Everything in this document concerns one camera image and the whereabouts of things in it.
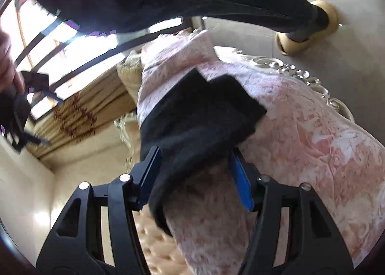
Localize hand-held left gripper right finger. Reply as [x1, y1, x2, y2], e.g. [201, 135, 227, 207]
[228, 147, 354, 275]

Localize person's right hand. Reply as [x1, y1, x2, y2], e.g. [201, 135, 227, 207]
[0, 31, 26, 94]

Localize grey sock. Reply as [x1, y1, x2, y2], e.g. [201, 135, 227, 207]
[286, 4, 330, 43]

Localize ornate silver bed frame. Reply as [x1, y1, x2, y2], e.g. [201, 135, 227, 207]
[214, 46, 356, 124]

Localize black garment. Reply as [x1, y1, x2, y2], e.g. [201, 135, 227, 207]
[140, 69, 268, 237]

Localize window with dark bars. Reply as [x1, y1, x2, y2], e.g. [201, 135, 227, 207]
[0, 0, 193, 127]

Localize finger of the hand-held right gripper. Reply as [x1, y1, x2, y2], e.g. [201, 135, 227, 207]
[20, 71, 65, 106]
[5, 126, 51, 153]

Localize beige tufted headboard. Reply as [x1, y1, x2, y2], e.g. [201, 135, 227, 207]
[114, 111, 188, 275]

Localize pink patterned blanket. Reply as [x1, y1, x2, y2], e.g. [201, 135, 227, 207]
[132, 29, 385, 275]

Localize golden curtain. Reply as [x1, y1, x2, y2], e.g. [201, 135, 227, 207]
[26, 62, 142, 171]

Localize beige slipper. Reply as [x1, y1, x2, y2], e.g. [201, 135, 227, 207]
[275, 0, 339, 57]

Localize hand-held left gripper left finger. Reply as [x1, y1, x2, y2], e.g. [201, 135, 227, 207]
[36, 146, 163, 275]

